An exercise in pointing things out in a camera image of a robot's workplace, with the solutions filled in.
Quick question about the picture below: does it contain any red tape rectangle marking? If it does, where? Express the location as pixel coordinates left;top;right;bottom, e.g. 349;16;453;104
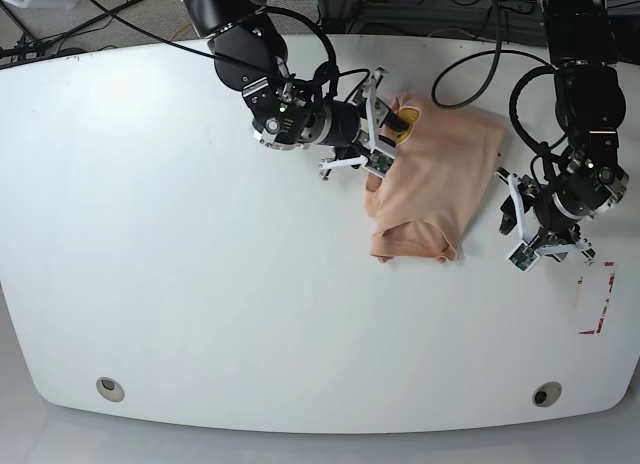
573;261;617;335

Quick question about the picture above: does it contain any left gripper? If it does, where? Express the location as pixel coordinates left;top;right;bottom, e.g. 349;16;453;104
499;184;583;262

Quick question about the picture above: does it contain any table grommet hole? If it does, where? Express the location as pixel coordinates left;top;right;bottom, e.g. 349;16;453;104
96;377;125;403
532;382;562;408

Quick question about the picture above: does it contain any left table grommet hole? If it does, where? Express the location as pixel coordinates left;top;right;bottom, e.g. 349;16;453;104
96;377;125;403

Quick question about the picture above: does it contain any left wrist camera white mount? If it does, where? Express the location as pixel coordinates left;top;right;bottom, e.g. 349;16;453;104
494;167;596;272

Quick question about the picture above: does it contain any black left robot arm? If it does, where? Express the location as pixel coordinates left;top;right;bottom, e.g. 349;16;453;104
496;0;629;272

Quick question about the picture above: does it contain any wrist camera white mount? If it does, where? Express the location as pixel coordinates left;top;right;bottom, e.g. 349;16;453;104
319;67;397;181
494;167;596;272

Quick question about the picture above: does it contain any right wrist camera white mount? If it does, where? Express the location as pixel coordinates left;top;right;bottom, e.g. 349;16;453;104
319;67;397;181

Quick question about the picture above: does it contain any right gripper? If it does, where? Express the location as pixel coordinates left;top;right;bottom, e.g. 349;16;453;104
320;101;408;152

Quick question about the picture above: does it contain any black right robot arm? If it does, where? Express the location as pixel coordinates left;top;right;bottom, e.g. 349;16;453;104
182;0;367;157

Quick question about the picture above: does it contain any right table grommet hole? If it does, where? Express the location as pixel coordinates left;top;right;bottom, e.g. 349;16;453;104
532;382;562;408

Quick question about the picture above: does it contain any black tripod stand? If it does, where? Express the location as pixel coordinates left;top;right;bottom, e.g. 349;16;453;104
0;0;146;65

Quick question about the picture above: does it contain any peach T-shirt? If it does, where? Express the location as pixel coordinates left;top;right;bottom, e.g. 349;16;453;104
365;94;506;262

